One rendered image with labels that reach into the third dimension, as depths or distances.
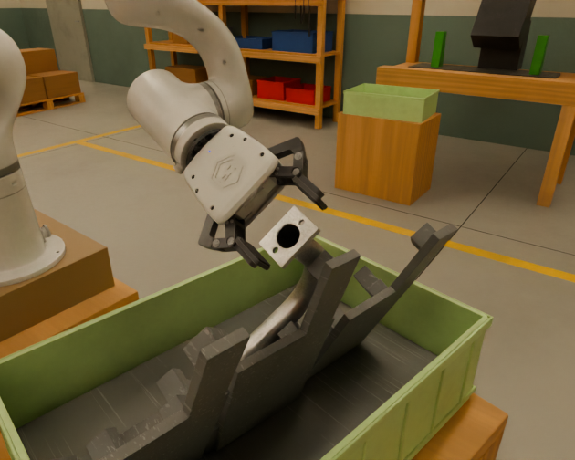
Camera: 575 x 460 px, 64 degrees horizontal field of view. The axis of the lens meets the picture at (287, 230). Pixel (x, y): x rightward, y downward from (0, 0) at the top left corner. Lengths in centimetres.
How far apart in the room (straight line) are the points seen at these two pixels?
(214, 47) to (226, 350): 41
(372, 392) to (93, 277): 59
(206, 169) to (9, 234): 50
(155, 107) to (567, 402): 192
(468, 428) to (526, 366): 146
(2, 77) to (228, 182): 52
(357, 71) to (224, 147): 550
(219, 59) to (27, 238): 52
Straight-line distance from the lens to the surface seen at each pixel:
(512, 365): 227
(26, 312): 99
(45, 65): 802
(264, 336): 60
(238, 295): 91
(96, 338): 79
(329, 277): 49
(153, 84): 66
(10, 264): 99
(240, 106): 66
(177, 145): 58
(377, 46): 588
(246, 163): 53
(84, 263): 100
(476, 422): 86
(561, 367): 235
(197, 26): 64
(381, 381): 80
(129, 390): 81
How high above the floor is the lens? 140
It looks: 27 degrees down
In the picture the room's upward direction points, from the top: straight up
